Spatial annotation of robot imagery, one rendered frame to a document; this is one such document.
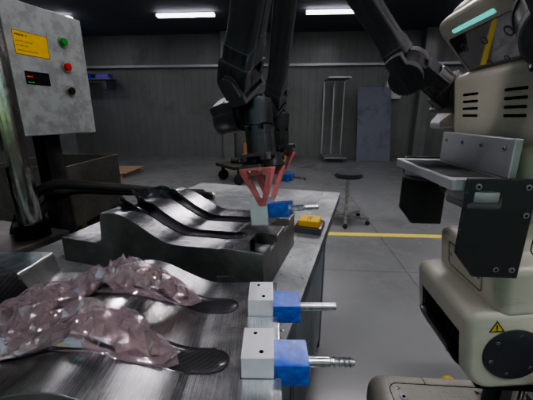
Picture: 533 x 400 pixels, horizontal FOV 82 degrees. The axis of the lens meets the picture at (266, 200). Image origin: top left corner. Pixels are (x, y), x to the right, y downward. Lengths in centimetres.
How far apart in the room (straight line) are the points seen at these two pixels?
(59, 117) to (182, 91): 802
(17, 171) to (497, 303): 116
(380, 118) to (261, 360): 837
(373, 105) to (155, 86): 590
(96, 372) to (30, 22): 113
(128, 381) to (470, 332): 55
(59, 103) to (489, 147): 126
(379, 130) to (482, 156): 793
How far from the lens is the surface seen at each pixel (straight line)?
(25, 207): 111
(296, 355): 39
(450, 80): 86
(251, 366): 38
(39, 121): 128
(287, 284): 65
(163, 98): 945
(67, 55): 139
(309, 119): 877
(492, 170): 62
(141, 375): 39
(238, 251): 58
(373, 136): 848
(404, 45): 83
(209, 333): 45
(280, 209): 58
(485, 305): 70
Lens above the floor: 113
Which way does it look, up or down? 15 degrees down
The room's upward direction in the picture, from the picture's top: straight up
